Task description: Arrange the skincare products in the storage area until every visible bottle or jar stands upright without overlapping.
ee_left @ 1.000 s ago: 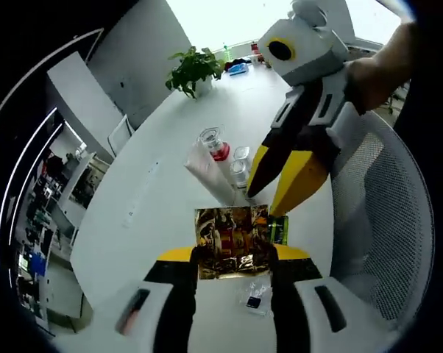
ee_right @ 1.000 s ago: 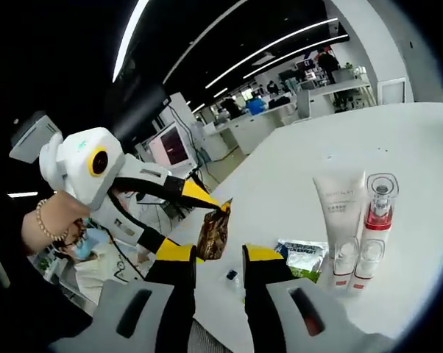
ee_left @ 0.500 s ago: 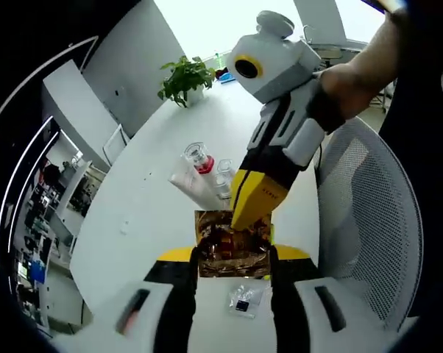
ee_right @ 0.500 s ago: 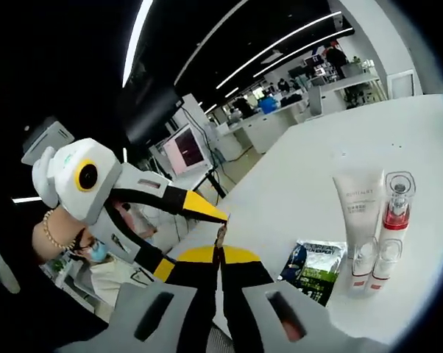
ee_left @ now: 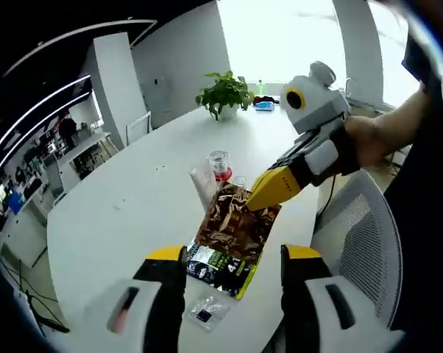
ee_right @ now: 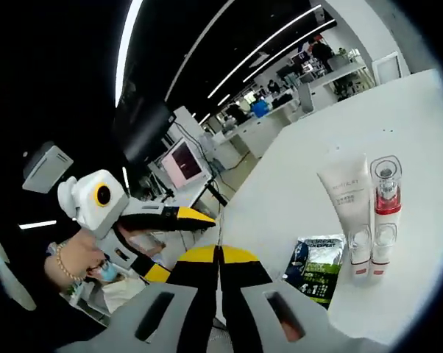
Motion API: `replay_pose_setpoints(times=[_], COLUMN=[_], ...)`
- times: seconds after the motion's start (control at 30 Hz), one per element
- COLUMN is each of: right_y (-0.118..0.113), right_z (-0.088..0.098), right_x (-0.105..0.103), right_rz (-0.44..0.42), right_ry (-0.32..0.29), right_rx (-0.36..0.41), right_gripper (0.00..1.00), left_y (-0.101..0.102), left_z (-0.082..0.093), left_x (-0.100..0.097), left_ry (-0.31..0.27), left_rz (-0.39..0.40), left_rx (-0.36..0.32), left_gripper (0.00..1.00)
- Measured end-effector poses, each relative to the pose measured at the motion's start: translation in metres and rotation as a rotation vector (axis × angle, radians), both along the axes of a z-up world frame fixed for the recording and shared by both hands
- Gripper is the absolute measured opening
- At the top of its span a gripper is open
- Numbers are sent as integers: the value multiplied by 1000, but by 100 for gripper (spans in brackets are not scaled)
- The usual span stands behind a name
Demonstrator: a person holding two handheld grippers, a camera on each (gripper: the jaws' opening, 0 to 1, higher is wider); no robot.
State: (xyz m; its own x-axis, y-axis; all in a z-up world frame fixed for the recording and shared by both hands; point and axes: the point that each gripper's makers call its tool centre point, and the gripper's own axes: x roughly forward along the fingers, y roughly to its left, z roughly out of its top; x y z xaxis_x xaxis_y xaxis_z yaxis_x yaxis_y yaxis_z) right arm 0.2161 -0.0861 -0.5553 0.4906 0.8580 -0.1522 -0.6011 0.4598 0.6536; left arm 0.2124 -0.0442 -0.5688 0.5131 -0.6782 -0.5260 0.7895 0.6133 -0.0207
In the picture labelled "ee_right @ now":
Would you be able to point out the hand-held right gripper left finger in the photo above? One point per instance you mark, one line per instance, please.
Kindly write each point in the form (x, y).
(192, 294)

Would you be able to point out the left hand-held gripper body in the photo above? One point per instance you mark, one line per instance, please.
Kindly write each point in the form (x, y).
(92, 209)

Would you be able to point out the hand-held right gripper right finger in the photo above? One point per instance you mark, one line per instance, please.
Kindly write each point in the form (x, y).
(247, 294)

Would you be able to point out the green black skincare sachet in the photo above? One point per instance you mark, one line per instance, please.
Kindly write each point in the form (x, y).
(313, 272)

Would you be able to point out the white skincare tube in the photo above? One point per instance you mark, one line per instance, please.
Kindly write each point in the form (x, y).
(348, 198)

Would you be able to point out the large white skincare bottle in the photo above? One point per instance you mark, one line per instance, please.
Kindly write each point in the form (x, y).
(387, 202)

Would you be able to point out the person's left hand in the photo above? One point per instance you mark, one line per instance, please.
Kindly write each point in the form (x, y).
(85, 257)

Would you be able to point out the open white laptop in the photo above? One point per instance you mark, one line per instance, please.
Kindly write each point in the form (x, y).
(184, 165)

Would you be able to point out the white ceiling air conditioner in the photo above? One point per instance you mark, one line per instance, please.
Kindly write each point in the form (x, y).
(48, 169)

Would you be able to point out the black legged laptop stand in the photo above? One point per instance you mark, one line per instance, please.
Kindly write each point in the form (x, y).
(216, 193)

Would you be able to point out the large black screen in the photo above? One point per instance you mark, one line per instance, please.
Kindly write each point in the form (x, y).
(148, 136)

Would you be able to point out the white blurry cloth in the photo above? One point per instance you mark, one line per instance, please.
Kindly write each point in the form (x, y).
(8, 272)

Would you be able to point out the long white office desk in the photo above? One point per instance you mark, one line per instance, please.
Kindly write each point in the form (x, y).
(258, 132)

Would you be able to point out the wide ceiling light strip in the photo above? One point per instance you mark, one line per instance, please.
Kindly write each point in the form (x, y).
(126, 48)

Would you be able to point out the long ceiling light strip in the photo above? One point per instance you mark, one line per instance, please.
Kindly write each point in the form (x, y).
(280, 35)
(280, 55)

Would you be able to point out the white desk with legs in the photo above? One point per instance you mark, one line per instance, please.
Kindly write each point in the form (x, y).
(339, 73)

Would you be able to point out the white framed chair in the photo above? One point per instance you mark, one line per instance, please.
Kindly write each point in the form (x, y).
(387, 70)

